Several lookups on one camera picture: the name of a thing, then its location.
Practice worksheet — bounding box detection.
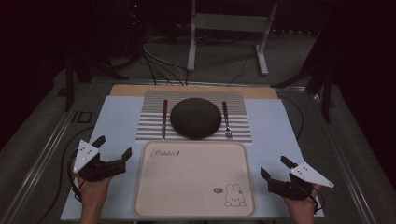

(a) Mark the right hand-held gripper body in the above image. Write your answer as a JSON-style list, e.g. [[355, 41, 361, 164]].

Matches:
[[267, 161, 335, 202]]

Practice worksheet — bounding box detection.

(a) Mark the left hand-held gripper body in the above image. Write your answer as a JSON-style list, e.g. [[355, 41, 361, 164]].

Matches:
[[72, 139, 128, 183]]

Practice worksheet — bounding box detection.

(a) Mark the person's right hand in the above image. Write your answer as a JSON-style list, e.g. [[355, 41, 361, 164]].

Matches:
[[283, 184, 322, 224]]

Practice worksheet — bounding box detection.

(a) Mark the person's left hand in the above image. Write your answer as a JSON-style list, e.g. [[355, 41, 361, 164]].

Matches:
[[71, 158, 112, 217]]

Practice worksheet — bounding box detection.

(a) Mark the grey striped placemat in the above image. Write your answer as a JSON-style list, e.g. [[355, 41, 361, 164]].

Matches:
[[134, 90, 254, 144]]

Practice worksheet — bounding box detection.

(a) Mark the black stand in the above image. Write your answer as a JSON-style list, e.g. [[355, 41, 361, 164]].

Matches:
[[270, 27, 344, 124], [64, 52, 130, 113]]

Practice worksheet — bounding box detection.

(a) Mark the beige tray with rabbit print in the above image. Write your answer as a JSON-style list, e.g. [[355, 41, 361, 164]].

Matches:
[[132, 140, 257, 218]]

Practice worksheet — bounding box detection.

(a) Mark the dark round plate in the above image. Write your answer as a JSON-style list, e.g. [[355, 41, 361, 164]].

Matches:
[[169, 97, 223, 140]]

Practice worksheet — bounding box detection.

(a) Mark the white metal stand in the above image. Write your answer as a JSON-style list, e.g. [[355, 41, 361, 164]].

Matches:
[[186, 0, 279, 77]]

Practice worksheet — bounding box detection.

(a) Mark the black floor cable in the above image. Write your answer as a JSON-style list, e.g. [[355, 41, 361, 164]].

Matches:
[[36, 125, 96, 224], [278, 95, 304, 142]]

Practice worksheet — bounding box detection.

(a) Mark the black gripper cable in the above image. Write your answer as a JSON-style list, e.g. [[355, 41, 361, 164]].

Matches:
[[66, 152, 87, 203], [307, 186, 325, 216]]

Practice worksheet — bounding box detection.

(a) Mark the metal floor rail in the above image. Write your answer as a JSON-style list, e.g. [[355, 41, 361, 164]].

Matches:
[[0, 90, 90, 224], [311, 92, 379, 224]]

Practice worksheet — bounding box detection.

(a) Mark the knife with dark red handle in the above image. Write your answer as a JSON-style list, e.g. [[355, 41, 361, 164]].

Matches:
[[161, 99, 169, 141]]

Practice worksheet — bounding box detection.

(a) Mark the fork with dark red handle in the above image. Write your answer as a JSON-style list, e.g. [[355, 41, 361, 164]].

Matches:
[[221, 101, 233, 140]]

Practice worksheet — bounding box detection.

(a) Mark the bundle of floor cables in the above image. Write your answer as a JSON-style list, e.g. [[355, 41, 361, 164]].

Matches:
[[124, 34, 194, 87]]

